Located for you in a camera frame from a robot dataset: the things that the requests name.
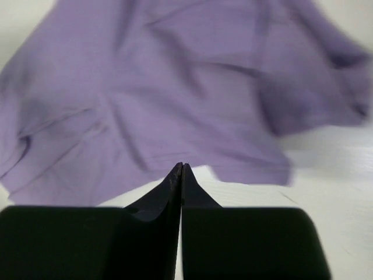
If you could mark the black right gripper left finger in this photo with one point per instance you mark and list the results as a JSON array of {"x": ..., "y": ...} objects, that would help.
[{"x": 138, "y": 241}]

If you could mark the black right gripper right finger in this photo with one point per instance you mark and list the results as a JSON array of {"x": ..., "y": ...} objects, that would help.
[{"x": 246, "y": 243}]

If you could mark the purple t-shirt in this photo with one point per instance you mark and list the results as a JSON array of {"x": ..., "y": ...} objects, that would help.
[{"x": 106, "y": 96}]

